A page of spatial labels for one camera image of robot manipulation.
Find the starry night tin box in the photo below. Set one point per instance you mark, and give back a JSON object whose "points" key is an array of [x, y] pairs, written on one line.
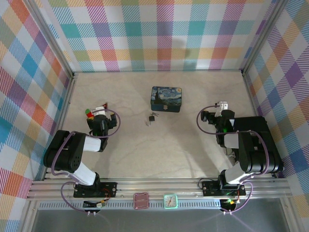
{"points": [[166, 97]]}

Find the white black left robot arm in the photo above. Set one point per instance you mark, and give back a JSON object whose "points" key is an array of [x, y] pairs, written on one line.
{"points": [[91, 143]]}

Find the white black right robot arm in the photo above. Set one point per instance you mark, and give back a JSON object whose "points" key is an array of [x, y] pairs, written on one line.
{"points": [[230, 141]]}

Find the red green block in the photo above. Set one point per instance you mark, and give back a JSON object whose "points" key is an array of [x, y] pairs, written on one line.
{"points": [[88, 113]]}

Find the small connector board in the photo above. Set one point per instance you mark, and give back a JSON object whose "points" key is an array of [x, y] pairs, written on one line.
{"points": [[101, 205], [231, 202]]}

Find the perforated metal strip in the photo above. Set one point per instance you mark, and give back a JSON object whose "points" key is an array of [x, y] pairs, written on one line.
{"points": [[125, 205]]}

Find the pink square tile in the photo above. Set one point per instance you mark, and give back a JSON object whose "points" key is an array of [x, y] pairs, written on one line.
{"points": [[141, 200]]}

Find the small green square clock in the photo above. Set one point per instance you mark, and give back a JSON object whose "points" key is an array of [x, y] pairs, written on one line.
{"points": [[170, 201]]}

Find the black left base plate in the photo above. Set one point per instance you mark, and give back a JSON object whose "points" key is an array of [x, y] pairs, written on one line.
{"points": [[108, 188]]}

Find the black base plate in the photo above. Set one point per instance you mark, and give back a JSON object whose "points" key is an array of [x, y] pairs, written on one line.
{"points": [[108, 188], [210, 188]]}

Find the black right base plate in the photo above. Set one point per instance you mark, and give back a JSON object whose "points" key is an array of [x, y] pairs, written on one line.
{"points": [[210, 188]]}

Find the aluminium front rail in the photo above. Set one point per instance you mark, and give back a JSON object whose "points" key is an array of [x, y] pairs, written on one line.
{"points": [[154, 187]]}

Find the aluminium corner post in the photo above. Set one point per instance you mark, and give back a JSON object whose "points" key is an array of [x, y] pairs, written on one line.
{"points": [[54, 44], [262, 38]]}

